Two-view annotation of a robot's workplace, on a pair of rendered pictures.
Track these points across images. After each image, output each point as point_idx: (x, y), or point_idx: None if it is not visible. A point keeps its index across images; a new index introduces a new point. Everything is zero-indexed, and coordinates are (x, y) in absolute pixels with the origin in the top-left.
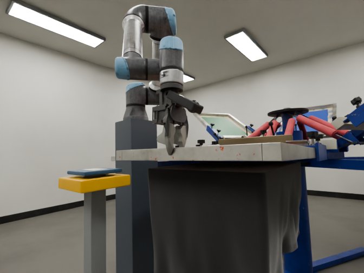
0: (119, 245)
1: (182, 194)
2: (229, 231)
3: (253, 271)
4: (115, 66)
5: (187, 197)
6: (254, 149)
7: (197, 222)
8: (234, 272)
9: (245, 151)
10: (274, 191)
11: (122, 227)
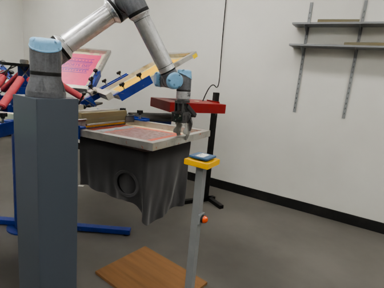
0: (49, 263)
1: (166, 161)
2: (179, 169)
3: (184, 180)
4: (182, 83)
5: (168, 162)
6: (206, 133)
7: (171, 172)
8: (176, 187)
9: (204, 134)
10: None
11: (56, 239)
